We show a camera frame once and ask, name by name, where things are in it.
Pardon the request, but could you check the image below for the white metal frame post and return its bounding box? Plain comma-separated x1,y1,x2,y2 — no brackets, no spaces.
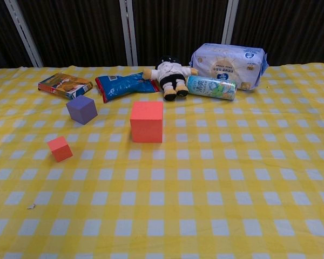
221,0,239,45
4,0,44,68
119,0,139,66

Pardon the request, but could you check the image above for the colourful snack box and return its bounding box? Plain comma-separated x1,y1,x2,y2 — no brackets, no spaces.
38,72,93,100

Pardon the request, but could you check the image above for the large red foam cube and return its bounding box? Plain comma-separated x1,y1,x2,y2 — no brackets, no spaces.
130,101,164,144

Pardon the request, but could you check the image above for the purple foam cube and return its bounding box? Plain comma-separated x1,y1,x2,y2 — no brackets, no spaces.
66,94,98,126

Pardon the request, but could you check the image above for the pale blue tissue pack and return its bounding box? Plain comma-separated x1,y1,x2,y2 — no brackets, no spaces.
188,43,269,91

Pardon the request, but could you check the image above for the blue snack bag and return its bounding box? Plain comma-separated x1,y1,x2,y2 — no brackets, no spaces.
94,72,160,104

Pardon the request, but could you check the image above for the light blue drink can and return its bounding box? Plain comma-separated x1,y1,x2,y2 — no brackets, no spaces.
186,75,238,102

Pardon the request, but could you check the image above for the plush doll black white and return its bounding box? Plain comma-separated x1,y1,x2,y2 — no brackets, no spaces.
142,55,199,102

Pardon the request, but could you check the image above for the small red foam cube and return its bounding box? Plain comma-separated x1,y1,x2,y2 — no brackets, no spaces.
47,135,73,163

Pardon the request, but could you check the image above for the yellow white checkered tablecloth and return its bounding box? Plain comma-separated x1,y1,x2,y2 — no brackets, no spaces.
0,62,324,259

